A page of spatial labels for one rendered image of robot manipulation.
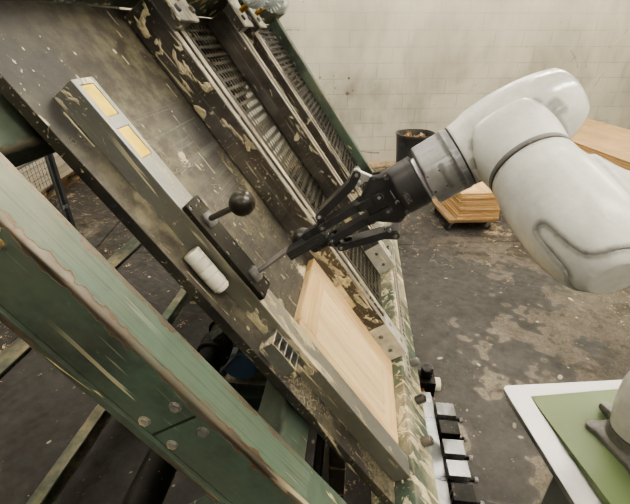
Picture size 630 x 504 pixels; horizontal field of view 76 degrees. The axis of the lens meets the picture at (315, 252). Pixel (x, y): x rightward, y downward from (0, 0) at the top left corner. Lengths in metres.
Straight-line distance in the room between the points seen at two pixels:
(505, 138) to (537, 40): 6.43
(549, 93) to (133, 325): 0.54
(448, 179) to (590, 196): 0.17
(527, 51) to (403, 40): 1.77
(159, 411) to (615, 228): 0.51
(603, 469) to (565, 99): 1.01
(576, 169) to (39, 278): 0.55
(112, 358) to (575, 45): 7.10
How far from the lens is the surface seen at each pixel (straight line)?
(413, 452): 1.05
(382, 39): 6.18
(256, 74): 1.45
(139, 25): 1.02
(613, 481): 1.35
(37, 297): 0.49
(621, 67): 7.73
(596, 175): 0.50
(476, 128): 0.56
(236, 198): 0.57
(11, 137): 0.66
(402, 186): 0.57
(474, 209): 4.24
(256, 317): 0.72
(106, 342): 0.49
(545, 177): 0.49
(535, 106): 0.56
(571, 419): 1.46
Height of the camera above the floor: 1.74
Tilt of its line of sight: 28 degrees down
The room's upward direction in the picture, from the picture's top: straight up
